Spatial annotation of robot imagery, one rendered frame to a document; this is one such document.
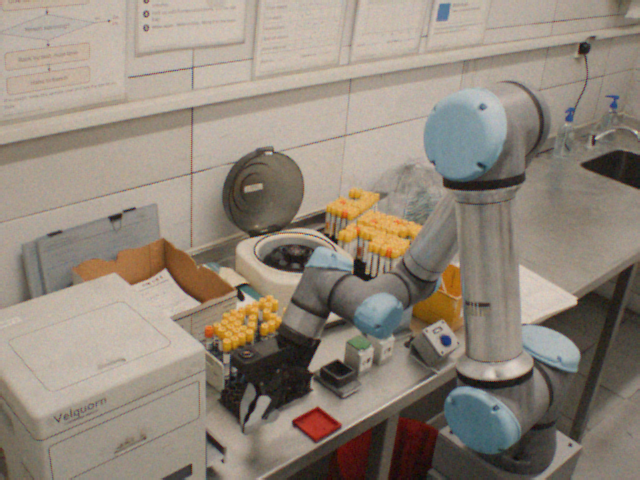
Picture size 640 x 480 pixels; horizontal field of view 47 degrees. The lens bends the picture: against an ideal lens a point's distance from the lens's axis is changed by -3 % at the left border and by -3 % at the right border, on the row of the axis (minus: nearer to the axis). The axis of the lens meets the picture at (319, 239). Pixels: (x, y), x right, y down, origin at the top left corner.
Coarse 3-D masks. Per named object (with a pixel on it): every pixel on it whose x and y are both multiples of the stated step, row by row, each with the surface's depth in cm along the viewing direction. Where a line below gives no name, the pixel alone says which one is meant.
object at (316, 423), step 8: (320, 408) 146; (304, 416) 145; (312, 416) 145; (320, 416) 145; (328, 416) 145; (296, 424) 142; (304, 424) 143; (312, 424) 143; (320, 424) 143; (328, 424) 143; (336, 424) 143; (304, 432) 141; (312, 432) 141; (320, 432) 141; (328, 432) 141
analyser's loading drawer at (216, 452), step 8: (208, 432) 130; (208, 440) 131; (216, 440) 129; (208, 448) 129; (216, 448) 130; (224, 448) 128; (208, 456) 128; (216, 456) 128; (224, 456) 128; (208, 464) 126
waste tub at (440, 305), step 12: (444, 276) 187; (456, 276) 184; (456, 288) 185; (432, 300) 175; (444, 300) 172; (456, 300) 170; (420, 312) 178; (432, 312) 176; (444, 312) 173; (456, 312) 172; (432, 324) 177; (456, 324) 175
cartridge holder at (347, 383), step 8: (336, 360) 156; (320, 368) 154; (328, 368) 155; (336, 368) 157; (344, 368) 156; (312, 376) 156; (320, 376) 155; (328, 376) 153; (336, 376) 155; (344, 376) 152; (352, 376) 153; (328, 384) 153; (336, 384) 151; (344, 384) 152; (352, 384) 153; (360, 384) 153; (336, 392) 152; (344, 392) 151
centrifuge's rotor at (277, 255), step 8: (280, 248) 183; (288, 248) 184; (296, 248) 180; (304, 248) 184; (272, 256) 179; (280, 256) 181; (288, 256) 179; (296, 256) 178; (304, 256) 182; (272, 264) 177; (280, 264) 176; (288, 264) 179; (296, 264) 176; (304, 264) 177
